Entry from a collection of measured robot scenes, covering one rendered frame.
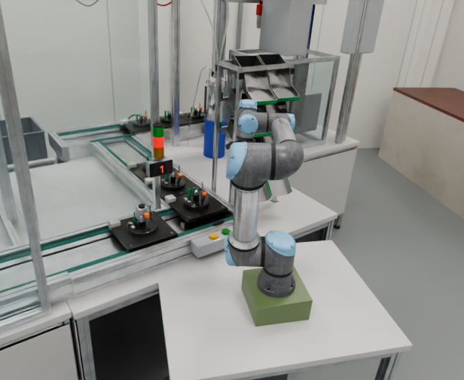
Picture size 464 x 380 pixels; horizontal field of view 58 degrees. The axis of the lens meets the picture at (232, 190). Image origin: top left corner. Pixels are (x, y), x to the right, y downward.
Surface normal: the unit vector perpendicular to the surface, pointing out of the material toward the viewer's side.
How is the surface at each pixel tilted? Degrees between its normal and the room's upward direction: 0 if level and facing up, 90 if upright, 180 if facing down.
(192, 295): 0
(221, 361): 0
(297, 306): 90
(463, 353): 0
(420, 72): 90
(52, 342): 90
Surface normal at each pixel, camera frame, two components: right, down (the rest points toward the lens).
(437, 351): 0.06, -0.89
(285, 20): -0.81, 0.22
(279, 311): 0.23, 0.46
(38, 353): 0.59, 0.40
